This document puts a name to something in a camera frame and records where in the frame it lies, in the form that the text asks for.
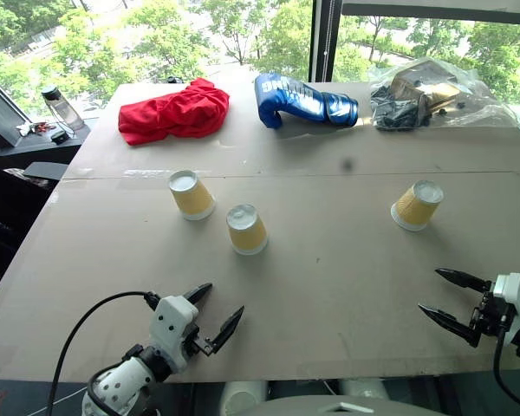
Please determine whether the small red white clutter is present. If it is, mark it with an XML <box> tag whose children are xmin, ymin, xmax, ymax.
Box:
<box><xmin>16</xmin><ymin>121</ymin><xmax>49</xmax><ymax>136</ymax></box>

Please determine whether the white cylinder under table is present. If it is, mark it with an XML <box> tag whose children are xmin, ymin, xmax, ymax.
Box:
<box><xmin>339</xmin><ymin>377</ymin><xmax>392</xmax><ymax>402</ymax></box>
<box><xmin>221</xmin><ymin>380</ymin><xmax>269</xmax><ymax>416</ymax></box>

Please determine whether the black side desk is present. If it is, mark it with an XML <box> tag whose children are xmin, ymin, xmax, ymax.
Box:
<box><xmin>0</xmin><ymin>115</ymin><xmax>97</xmax><ymax>171</ymax></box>

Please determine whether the yellow ribbed paper cup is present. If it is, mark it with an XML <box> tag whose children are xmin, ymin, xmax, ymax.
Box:
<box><xmin>225</xmin><ymin>203</ymin><xmax>270</xmax><ymax>257</ymax></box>
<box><xmin>389</xmin><ymin>179</ymin><xmax>445</xmax><ymax>233</ymax></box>
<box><xmin>167</xmin><ymin>169</ymin><xmax>217</xmax><ymax>222</ymax></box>

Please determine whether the red crumpled cloth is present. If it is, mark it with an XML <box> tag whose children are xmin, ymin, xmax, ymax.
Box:
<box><xmin>117</xmin><ymin>77</ymin><xmax>231</xmax><ymax>147</ymax></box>

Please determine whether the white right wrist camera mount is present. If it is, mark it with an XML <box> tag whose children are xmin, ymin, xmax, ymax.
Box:
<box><xmin>492</xmin><ymin>272</ymin><xmax>520</xmax><ymax>348</ymax></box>

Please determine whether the clear plastic bag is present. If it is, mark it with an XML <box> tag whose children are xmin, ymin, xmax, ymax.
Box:
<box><xmin>367</xmin><ymin>56</ymin><xmax>520</xmax><ymax>133</ymax></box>

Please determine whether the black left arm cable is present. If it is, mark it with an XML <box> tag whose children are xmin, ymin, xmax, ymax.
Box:
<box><xmin>46</xmin><ymin>290</ymin><xmax>162</xmax><ymax>416</ymax></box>

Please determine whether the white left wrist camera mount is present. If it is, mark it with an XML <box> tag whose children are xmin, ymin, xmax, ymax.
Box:
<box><xmin>148</xmin><ymin>295</ymin><xmax>200</xmax><ymax>374</ymax></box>

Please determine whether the grey rounded robot body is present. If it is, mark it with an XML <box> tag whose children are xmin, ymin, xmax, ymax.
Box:
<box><xmin>241</xmin><ymin>393</ymin><xmax>450</xmax><ymax>416</ymax></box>

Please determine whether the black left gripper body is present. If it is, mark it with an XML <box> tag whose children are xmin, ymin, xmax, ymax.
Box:
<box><xmin>182</xmin><ymin>321</ymin><xmax>204</xmax><ymax>357</ymax></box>

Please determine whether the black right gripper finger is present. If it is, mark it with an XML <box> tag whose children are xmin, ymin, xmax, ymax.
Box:
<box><xmin>434</xmin><ymin>268</ymin><xmax>493</xmax><ymax>293</ymax></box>
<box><xmin>417</xmin><ymin>303</ymin><xmax>483</xmax><ymax>348</ymax></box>

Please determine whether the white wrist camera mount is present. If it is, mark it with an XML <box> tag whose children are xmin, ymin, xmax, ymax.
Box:
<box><xmin>492</xmin><ymin>272</ymin><xmax>520</xmax><ymax>348</ymax></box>
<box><xmin>148</xmin><ymin>295</ymin><xmax>200</xmax><ymax>374</ymax></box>

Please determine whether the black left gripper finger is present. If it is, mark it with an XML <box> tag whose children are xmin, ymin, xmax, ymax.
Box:
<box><xmin>200</xmin><ymin>305</ymin><xmax>246</xmax><ymax>356</ymax></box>
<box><xmin>182</xmin><ymin>283</ymin><xmax>214</xmax><ymax>306</ymax></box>

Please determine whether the clear water bottle black cap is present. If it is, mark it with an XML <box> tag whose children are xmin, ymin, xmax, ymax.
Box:
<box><xmin>40</xmin><ymin>84</ymin><xmax>87</xmax><ymax>133</ymax></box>

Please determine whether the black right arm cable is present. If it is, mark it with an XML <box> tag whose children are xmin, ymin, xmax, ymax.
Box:
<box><xmin>492</xmin><ymin>315</ymin><xmax>520</xmax><ymax>416</ymax></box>

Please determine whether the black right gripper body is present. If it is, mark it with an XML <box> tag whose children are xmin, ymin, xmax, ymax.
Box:
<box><xmin>467</xmin><ymin>290</ymin><xmax>517</xmax><ymax>338</ymax></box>

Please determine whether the grey slanted panel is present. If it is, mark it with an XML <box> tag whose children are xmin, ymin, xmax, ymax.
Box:
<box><xmin>0</xmin><ymin>68</ymin><xmax>33</xmax><ymax>149</ymax></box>

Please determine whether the blue boxing glove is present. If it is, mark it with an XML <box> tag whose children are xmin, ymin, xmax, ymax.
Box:
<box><xmin>253</xmin><ymin>72</ymin><xmax>360</xmax><ymax>131</ymax></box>

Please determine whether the black window frame post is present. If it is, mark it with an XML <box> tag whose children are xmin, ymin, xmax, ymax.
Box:
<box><xmin>308</xmin><ymin>0</ymin><xmax>344</xmax><ymax>84</ymax></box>

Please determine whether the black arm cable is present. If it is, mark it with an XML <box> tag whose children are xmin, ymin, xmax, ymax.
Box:
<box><xmin>46</xmin><ymin>290</ymin><xmax>162</xmax><ymax>416</ymax></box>
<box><xmin>492</xmin><ymin>315</ymin><xmax>520</xmax><ymax>416</ymax></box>

